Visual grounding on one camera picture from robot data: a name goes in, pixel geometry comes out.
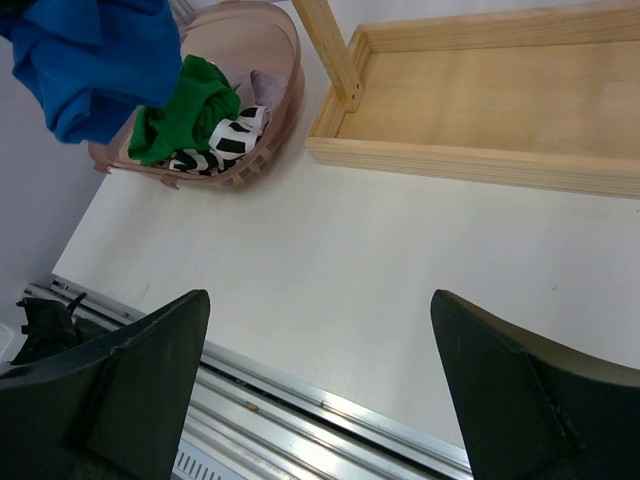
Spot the blue tank top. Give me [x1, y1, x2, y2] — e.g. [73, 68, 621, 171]
[1, 0, 182, 144]

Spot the white slotted cable duct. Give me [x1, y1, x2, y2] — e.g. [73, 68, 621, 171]
[171, 445, 242, 480]

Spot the pink tank top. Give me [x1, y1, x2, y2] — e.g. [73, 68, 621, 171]
[227, 69, 288, 113]

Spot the pink plastic basin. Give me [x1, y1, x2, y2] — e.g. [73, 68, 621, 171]
[88, 1, 304, 190]

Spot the green tank top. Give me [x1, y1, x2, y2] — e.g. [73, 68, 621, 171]
[128, 55, 241, 166]

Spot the black white striped tank top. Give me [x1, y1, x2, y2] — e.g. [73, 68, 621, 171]
[157, 105, 271, 176]

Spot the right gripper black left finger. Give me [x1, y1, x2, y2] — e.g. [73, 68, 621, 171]
[1, 290, 210, 479]

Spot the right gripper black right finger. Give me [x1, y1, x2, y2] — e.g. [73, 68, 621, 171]
[430, 290, 639, 479]

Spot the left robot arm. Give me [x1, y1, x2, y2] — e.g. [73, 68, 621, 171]
[10, 292, 87, 366]

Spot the aluminium rail frame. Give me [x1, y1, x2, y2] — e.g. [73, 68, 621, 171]
[24, 284, 472, 479]

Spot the wooden clothes rack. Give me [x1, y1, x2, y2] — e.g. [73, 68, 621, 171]
[295, 1, 639, 198]

